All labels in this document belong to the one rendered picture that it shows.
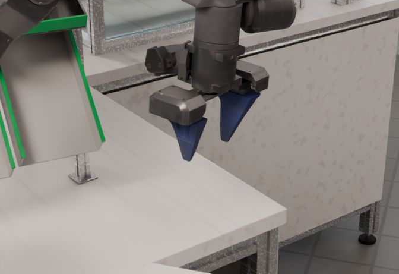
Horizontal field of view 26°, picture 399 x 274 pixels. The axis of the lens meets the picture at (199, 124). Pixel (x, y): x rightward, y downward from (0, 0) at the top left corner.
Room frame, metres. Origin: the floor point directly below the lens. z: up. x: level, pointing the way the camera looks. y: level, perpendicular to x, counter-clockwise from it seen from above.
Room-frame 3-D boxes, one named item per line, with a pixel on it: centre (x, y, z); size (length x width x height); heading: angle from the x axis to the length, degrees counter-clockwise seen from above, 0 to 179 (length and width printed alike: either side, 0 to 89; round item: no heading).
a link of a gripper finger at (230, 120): (1.06, -0.05, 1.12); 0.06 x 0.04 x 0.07; 53
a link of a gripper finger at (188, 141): (0.97, 0.02, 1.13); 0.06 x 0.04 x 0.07; 53
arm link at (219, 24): (1.02, -0.02, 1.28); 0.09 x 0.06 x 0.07; 124
